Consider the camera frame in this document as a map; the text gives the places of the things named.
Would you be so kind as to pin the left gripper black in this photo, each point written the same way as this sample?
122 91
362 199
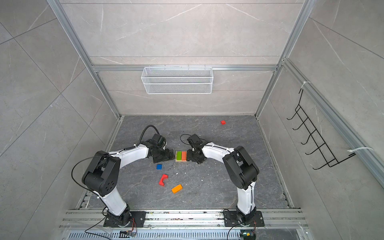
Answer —
168 156

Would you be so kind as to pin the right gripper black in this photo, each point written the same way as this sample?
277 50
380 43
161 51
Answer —
190 158

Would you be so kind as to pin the red-orange rectangular block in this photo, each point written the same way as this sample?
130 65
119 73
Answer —
184 156

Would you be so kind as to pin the green rectangular block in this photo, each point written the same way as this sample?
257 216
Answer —
178 156

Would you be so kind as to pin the red arch block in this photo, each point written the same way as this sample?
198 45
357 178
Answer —
163 178

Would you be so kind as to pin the orange-yellow rectangular block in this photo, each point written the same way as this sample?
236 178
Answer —
177 188

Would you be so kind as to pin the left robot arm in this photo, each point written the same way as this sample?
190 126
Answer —
101 176

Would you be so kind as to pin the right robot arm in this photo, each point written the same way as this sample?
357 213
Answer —
241 168

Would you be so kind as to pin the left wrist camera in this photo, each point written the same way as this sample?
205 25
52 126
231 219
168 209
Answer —
158 140

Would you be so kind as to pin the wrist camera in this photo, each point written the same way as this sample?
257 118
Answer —
158 140
194 141

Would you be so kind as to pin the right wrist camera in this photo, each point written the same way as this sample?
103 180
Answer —
194 141

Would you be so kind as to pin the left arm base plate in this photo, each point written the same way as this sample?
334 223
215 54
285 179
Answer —
126 220

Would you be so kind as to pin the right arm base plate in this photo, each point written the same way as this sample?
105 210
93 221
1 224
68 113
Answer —
238 219

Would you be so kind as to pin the white wire mesh basket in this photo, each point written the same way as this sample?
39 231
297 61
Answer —
178 80

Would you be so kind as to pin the aluminium mounting rail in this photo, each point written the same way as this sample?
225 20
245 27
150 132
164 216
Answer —
193 219

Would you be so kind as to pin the black wire hook rack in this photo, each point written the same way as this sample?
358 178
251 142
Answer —
315 136

